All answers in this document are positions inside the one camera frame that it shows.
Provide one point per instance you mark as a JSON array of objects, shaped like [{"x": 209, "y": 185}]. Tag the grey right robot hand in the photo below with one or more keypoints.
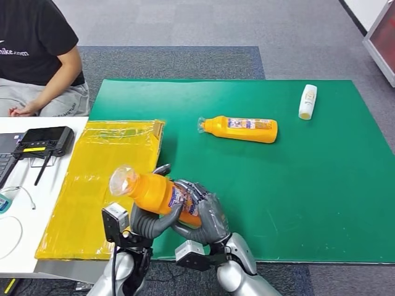
[{"x": 213, "y": 220}]

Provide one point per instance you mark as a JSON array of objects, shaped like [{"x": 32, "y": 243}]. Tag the grey cabinet with red panel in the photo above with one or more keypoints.
[{"x": 385, "y": 45}]

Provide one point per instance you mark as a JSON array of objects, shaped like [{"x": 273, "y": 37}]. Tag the small white bottle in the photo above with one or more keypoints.
[{"x": 307, "y": 101}]

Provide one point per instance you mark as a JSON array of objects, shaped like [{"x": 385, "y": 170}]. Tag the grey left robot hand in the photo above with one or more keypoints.
[{"x": 148, "y": 226}]

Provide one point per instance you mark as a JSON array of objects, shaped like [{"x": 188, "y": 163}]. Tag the black item with yellow stripe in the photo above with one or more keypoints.
[{"x": 9, "y": 286}]

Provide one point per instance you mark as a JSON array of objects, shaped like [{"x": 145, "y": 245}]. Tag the person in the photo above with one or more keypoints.
[{"x": 31, "y": 36}]

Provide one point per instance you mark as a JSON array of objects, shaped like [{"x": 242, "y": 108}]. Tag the green table mat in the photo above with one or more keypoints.
[{"x": 308, "y": 184}]

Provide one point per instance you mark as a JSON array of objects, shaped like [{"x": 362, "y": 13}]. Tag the clear controller stand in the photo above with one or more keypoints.
[{"x": 34, "y": 163}]

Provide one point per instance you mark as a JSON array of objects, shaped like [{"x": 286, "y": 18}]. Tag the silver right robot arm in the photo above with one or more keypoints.
[{"x": 240, "y": 269}]

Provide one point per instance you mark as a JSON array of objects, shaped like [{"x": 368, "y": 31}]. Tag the dark laptop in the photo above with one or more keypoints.
[{"x": 6, "y": 158}]

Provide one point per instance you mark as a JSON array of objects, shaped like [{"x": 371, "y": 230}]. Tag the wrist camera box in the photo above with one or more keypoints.
[
  {"x": 115, "y": 222},
  {"x": 189, "y": 253}
]

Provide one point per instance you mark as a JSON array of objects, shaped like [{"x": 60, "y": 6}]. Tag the orange bottle with clear cap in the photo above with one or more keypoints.
[
  {"x": 151, "y": 194},
  {"x": 247, "y": 134}
]

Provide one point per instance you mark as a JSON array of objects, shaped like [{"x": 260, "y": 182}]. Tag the yellow plastic-wrapped board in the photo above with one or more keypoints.
[{"x": 86, "y": 196}]

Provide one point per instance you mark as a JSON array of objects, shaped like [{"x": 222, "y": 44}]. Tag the black remote controller with antenna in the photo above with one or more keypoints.
[{"x": 46, "y": 139}]

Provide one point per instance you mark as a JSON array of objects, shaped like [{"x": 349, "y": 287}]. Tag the teal plastic item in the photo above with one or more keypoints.
[{"x": 3, "y": 203}]

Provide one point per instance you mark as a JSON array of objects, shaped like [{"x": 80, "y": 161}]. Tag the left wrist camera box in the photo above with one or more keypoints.
[{"x": 115, "y": 222}]

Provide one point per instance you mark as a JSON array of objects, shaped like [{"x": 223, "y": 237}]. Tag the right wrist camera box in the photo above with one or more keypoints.
[{"x": 189, "y": 253}]

